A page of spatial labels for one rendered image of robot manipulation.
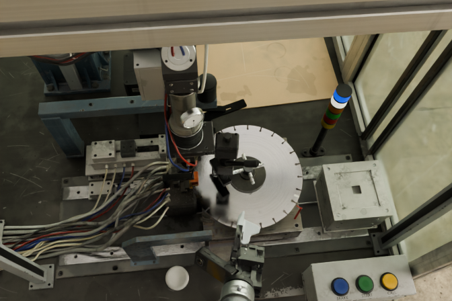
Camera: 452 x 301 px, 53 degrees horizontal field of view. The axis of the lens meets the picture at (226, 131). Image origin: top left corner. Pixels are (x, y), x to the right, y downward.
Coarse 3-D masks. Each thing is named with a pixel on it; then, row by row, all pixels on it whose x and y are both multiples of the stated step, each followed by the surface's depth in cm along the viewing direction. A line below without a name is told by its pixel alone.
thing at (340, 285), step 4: (336, 280) 126; (340, 280) 126; (336, 284) 125; (340, 284) 125; (344, 284) 125; (336, 288) 125; (340, 288) 125; (344, 288) 125; (336, 292) 125; (340, 292) 124; (344, 292) 124
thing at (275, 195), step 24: (240, 144) 139; (264, 144) 139; (288, 144) 139; (288, 168) 136; (216, 192) 132; (240, 192) 132; (264, 192) 132; (288, 192) 132; (216, 216) 128; (264, 216) 129
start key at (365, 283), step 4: (364, 276) 126; (360, 280) 126; (364, 280) 126; (368, 280) 126; (360, 284) 125; (364, 284) 125; (368, 284) 125; (372, 284) 125; (360, 288) 125; (364, 288) 125; (368, 288) 125
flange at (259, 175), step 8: (240, 160) 135; (240, 168) 133; (256, 168) 134; (264, 168) 135; (232, 176) 133; (240, 176) 133; (248, 176) 132; (256, 176) 133; (264, 176) 133; (232, 184) 132; (240, 184) 132; (248, 184) 132; (256, 184) 132
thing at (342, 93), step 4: (340, 84) 125; (344, 84) 125; (336, 88) 124; (340, 88) 124; (344, 88) 124; (348, 88) 125; (336, 92) 124; (340, 92) 124; (344, 92) 124; (348, 92) 124; (336, 96) 125; (340, 96) 123; (344, 96) 123; (348, 96) 123; (336, 100) 126; (340, 100) 125; (344, 100) 125
